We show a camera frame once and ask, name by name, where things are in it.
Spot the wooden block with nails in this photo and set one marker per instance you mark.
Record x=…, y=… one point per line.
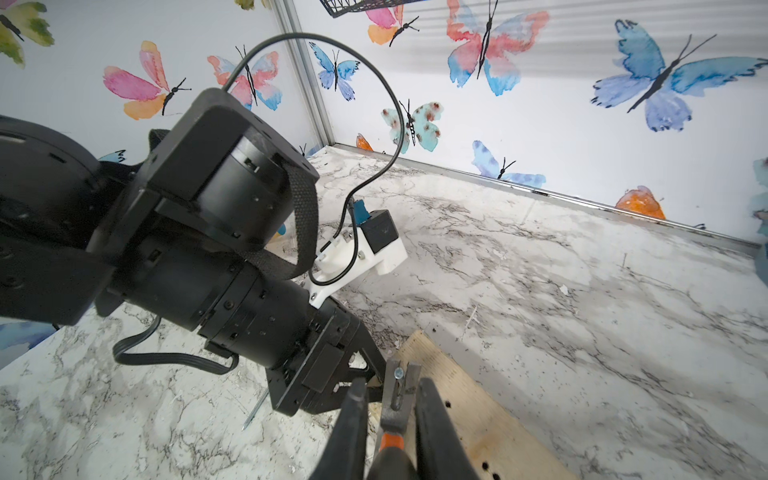
x=496, y=442

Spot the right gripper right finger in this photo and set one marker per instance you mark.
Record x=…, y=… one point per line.
x=439, y=452

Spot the orange black claw hammer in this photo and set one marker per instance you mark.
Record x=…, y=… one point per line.
x=391, y=460

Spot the pulled steel nail on table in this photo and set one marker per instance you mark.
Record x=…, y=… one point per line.
x=263, y=397

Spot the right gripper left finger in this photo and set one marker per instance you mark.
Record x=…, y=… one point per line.
x=345, y=452

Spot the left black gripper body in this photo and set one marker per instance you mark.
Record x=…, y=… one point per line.
x=312, y=355

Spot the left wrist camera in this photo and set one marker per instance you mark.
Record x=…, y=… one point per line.
x=378, y=247

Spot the steel nail in block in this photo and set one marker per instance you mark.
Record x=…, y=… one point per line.
x=399, y=377

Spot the black wire wall basket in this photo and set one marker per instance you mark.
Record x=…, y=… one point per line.
x=337, y=8

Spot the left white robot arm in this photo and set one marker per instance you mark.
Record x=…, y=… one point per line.
x=209, y=232

